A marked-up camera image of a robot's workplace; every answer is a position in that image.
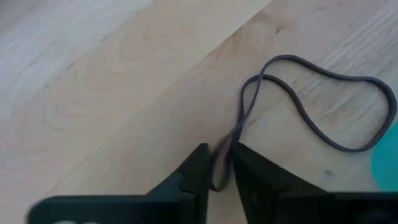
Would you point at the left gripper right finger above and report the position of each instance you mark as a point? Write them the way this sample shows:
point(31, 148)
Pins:
point(258, 180)

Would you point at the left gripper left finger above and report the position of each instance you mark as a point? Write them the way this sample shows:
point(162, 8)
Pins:
point(192, 186)

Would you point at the thin dark grey rubber band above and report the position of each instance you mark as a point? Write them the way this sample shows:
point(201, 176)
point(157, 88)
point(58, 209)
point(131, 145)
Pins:
point(348, 77)

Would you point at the teal translucent plastic bin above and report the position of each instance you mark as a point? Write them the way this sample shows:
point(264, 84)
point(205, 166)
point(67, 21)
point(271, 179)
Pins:
point(387, 161)

